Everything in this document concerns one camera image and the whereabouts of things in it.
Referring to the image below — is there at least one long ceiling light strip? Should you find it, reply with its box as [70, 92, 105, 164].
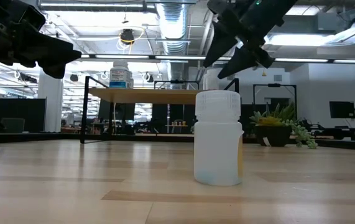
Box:
[80, 53, 355, 65]

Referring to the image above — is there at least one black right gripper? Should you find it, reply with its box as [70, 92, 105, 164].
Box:
[202, 0, 298, 80]

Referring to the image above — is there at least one dark room divider panel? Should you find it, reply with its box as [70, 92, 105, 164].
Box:
[0, 97, 47, 134]

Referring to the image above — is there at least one white room column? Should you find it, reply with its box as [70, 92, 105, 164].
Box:
[38, 70, 63, 133]

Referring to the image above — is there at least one black aluminium table frame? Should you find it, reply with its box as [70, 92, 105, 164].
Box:
[0, 131, 355, 152]

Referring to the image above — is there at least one black metal frame rig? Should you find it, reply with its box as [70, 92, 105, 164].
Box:
[252, 83, 298, 108]
[154, 80, 200, 91]

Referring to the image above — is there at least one succulent plant in black pot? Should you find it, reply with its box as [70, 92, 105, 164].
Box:
[249, 101, 319, 149]

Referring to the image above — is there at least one black ceiling device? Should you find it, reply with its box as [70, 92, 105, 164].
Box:
[120, 28, 136, 44]

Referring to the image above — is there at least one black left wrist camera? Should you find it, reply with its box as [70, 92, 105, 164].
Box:
[7, 2, 47, 32]

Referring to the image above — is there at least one wooden shelf with black frame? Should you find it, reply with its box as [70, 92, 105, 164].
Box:
[80, 75, 240, 144]

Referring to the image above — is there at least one silver ribbed ceiling duct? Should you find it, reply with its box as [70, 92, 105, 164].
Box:
[155, 0, 192, 82]

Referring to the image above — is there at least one black background monitor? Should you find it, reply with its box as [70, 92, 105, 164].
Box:
[329, 101, 355, 119]

